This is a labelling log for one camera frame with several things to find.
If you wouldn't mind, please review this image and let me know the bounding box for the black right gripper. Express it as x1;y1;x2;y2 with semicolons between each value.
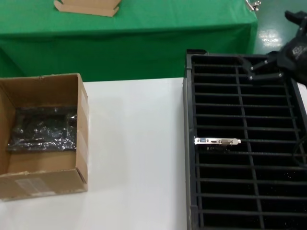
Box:
240;10;307;85

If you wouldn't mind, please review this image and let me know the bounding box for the bare graphics card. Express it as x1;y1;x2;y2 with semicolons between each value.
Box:
194;137;242;153

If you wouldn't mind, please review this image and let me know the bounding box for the brown cardboard box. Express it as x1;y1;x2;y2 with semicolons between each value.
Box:
0;73;90;202

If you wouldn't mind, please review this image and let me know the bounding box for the black slotted plastic container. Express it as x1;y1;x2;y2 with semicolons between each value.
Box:
183;49;307;230

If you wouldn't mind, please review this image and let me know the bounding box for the bagged graphics card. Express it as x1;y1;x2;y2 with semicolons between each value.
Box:
6;106;78;152

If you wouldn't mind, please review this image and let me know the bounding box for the silver metal binder clip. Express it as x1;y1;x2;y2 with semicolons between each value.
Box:
245;0;262;12

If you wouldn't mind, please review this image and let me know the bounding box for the green tablecloth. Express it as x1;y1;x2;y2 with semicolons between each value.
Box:
0;0;259;83

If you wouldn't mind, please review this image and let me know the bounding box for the flat folded cardboard piece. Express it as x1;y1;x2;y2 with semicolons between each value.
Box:
53;0;122;18

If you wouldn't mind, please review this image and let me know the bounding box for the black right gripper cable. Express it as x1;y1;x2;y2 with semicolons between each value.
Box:
291;138;307;169

